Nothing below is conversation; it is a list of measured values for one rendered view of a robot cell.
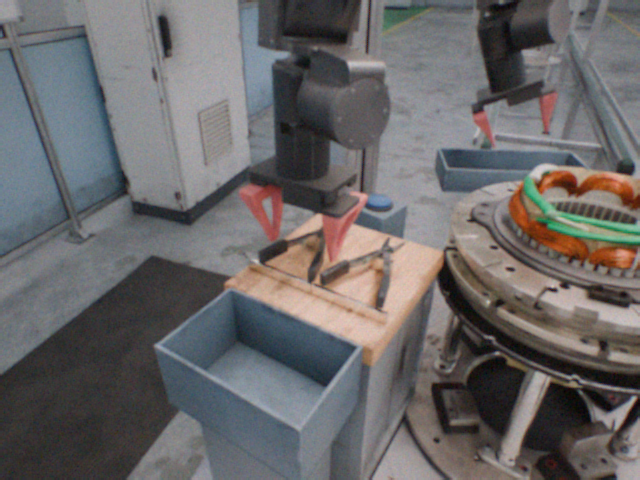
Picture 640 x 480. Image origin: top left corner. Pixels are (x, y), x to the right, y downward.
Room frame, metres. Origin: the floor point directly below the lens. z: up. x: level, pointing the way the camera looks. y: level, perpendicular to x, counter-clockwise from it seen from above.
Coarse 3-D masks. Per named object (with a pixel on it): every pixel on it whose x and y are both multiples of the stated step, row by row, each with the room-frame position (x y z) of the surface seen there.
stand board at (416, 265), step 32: (320, 224) 0.53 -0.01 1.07; (352, 224) 0.53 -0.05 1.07; (288, 256) 0.45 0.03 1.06; (352, 256) 0.45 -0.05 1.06; (416, 256) 0.45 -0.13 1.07; (256, 288) 0.39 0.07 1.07; (288, 288) 0.39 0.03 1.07; (352, 288) 0.39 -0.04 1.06; (416, 288) 0.39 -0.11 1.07; (320, 320) 0.34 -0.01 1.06; (352, 320) 0.34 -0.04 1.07
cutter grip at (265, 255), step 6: (282, 240) 0.44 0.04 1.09; (270, 246) 0.43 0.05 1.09; (276, 246) 0.43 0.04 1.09; (282, 246) 0.44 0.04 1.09; (258, 252) 0.42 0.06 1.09; (264, 252) 0.42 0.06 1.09; (270, 252) 0.42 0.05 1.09; (276, 252) 0.43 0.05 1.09; (282, 252) 0.44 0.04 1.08; (258, 258) 0.42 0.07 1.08; (264, 258) 0.42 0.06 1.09; (270, 258) 0.42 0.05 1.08
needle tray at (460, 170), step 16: (448, 160) 0.83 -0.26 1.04; (464, 160) 0.82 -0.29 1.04; (480, 160) 0.82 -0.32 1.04; (496, 160) 0.82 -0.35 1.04; (512, 160) 0.82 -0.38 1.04; (528, 160) 0.81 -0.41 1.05; (544, 160) 0.81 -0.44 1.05; (560, 160) 0.81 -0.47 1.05; (576, 160) 0.77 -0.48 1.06; (448, 176) 0.72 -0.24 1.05; (464, 176) 0.72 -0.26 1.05; (480, 176) 0.72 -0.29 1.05; (496, 176) 0.72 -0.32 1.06; (512, 176) 0.71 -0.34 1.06; (464, 192) 0.72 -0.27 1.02
